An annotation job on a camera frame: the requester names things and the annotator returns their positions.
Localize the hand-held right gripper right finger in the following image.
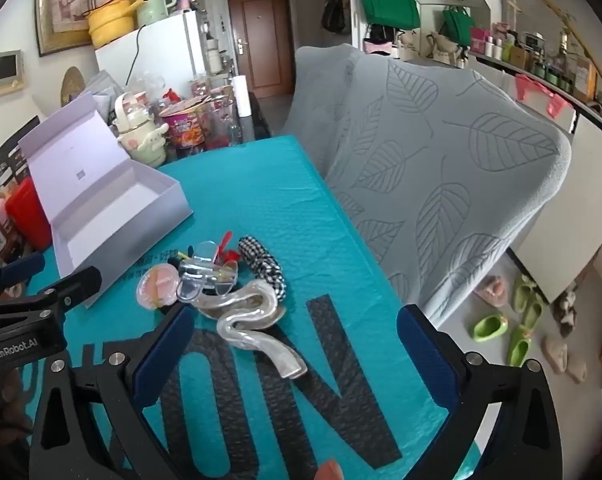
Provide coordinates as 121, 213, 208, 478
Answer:
396, 304, 564, 480

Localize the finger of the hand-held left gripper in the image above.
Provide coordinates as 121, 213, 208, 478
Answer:
8, 266, 103, 313
0, 252, 46, 303

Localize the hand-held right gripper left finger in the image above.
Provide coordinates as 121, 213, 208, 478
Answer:
28, 304, 197, 480

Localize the clear plastic hair clip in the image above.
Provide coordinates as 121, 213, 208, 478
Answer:
175, 266, 239, 304
180, 241, 220, 276

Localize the white gift box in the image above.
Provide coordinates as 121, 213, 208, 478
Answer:
18, 94, 194, 308

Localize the pearl claw hair clip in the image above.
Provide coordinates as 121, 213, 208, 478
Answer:
197, 280, 309, 381

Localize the red bow hair clip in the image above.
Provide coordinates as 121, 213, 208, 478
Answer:
215, 231, 242, 266

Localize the checkered scrunchie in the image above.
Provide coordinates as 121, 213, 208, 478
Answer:
237, 236, 288, 303

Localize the person's left hand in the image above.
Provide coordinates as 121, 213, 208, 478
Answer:
0, 367, 36, 433

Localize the person's right hand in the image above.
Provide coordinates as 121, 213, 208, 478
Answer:
315, 459, 343, 480

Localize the red canister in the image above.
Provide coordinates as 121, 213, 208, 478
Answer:
5, 177, 53, 252

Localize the green slipper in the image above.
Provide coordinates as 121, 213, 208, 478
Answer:
521, 295, 544, 328
511, 274, 538, 311
473, 312, 509, 343
506, 325, 534, 367

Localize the pink slipper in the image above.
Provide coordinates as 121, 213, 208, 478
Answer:
473, 275, 509, 307

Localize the black printed food bag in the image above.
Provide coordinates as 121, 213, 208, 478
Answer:
0, 116, 42, 201

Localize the beige slipper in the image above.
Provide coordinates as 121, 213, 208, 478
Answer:
543, 336, 569, 373
566, 355, 588, 383

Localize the white plush charm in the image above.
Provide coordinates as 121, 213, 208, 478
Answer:
131, 125, 169, 168

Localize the purple instant noodle cup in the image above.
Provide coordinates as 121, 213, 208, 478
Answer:
160, 101, 207, 150

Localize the woven straw fan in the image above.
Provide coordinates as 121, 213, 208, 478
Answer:
60, 66, 84, 108

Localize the chair with grey leaf cover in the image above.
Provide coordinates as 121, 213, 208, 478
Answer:
326, 52, 572, 328
283, 44, 364, 181

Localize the teal bubble mailer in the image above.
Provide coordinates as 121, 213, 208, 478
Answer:
24, 135, 482, 480

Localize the grey plastic bag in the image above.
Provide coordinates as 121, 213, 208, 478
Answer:
84, 70, 124, 106

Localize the glass mug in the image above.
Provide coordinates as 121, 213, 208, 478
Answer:
196, 100, 239, 150

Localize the white cabinet panel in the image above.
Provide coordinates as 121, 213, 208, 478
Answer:
511, 105, 602, 306

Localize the white paper roll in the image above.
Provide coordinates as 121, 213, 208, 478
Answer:
232, 76, 254, 121

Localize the white fridge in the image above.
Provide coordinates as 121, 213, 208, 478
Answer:
95, 10, 209, 106

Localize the yellow cooking pot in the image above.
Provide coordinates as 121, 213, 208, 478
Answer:
84, 0, 144, 51

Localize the framed picture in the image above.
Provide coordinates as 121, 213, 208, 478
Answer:
34, 0, 93, 57

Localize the pink bag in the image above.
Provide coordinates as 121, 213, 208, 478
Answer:
515, 74, 576, 121

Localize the pale green electric kettle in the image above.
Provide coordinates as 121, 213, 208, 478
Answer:
132, 0, 177, 28

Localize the brown wooden door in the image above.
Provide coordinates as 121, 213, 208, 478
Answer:
226, 0, 296, 100

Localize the row of jars on shelf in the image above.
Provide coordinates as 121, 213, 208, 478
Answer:
468, 22, 602, 126

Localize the green tote bag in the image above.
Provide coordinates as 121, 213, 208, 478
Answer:
441, 6, 476, 48
357, 0, 422, 31

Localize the black hanging bag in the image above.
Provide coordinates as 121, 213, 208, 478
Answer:
321, 0, 351, 35

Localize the cream kettle with handle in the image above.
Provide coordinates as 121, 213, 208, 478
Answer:
112, 92, 169, 168

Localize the wall intercom screen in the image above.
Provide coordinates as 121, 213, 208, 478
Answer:
0, 50, 24, 101

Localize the black power cable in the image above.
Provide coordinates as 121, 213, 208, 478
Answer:
124, 24, 147, 91

